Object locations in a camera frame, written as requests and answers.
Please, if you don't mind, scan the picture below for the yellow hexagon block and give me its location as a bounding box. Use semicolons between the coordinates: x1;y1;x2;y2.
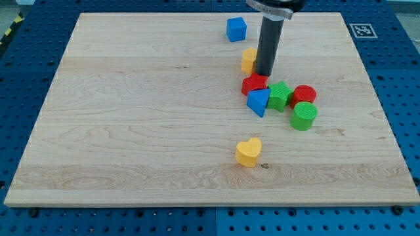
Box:
241;47;257;74

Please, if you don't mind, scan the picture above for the robot arm flange with clamp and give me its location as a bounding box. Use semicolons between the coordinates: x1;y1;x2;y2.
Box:
245;0;306;21

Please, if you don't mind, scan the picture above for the yellow heart block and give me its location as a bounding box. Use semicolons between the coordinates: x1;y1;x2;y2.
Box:
235;138;262;167

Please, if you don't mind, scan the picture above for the blue triangle block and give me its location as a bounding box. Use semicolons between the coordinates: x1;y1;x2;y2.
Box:
246;88;270;117

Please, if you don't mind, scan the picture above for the red star block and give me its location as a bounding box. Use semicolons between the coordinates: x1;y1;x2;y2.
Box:
241;72;268;96

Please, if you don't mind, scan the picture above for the wooden board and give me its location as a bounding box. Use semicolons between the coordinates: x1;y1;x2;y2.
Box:
5;12;419;208

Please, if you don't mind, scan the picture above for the green star block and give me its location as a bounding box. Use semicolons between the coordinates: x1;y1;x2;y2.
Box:
266;81;293;112

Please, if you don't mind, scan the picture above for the blue cube block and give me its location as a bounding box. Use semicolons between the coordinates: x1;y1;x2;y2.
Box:
226;17;247;42

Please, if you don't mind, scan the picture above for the green cylinder block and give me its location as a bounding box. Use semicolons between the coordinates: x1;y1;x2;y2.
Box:
290;102;318;131

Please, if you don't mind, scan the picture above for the red cylinder block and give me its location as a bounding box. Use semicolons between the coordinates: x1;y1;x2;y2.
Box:
290;85;317;109

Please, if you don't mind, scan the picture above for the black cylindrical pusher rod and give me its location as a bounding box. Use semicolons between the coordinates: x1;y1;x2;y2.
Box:
255;16;284;77

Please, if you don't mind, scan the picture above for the white fiducial marker tag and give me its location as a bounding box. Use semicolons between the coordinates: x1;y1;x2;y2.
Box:
349;23;377;39

